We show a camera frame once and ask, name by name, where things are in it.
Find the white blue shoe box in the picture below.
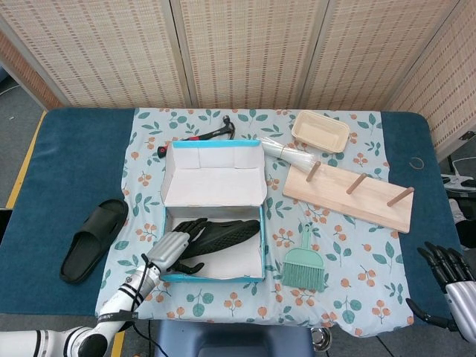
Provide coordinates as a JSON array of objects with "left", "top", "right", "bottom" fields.
[{"left": 159, "top": 138, "right": 268, "bottom": 283}]

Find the clear plastic bag roll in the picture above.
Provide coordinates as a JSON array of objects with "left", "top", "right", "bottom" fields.
[{"left": 260, "top": 136, "right": 317, "bottom": 174}]

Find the black red claw hammer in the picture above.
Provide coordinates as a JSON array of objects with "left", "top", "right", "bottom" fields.
[{"left": 155, "top": 115, "right": 237, "bottom": 159}]

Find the bamboo folding screen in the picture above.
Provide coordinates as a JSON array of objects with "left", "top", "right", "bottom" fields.
[{"left": 0, "top": 0, "right": 476, "bottom": 161}]

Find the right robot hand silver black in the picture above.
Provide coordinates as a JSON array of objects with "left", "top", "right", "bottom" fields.
[{"left": 405, "top": 241, "right": 476, "bottom": 341}]

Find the white chair base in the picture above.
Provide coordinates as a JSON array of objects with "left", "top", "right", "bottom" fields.
[{"left": 442, "top": 155, "right": 476, "bottom": 193}]

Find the black rubber slipper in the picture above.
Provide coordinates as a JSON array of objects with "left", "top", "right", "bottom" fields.
[
  {"left": 59, "top": 199, "right": 129, "bottom": 286},
  {"left": 184, "top": 219, "right": 261, "bottom": 267}
]

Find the floral light blue tablecloth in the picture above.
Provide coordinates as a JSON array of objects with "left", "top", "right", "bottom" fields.
[{"left": 94, "top": 107, "right": 416, "bottom": 338}]

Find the wooden board with pegs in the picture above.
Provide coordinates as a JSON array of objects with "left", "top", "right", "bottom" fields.
[{"left": 282, "top": 161, "right": 415, "bottom": 234}]

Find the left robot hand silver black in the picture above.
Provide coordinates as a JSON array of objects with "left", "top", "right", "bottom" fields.
[{"left": 144, "top": 218, "right": 209, "bottom": 278}]

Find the beige rectangular tray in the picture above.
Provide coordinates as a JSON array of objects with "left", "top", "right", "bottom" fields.
[{"left": 291, "top": 110, "right": 351, "bottom": 153}]

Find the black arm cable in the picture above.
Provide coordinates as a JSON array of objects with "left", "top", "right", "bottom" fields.
[{"left": 122, "top": 252, "right": 157, "bottom": 317}]

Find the white shoe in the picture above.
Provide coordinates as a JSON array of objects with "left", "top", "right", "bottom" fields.
[{"left": 448, "top": 199, "right": 476, "bottom": 224}]

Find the green hand brush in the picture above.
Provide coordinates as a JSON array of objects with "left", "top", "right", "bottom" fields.
[{"left": 281, "top": 222, "right": 327, "bottom": 293}]

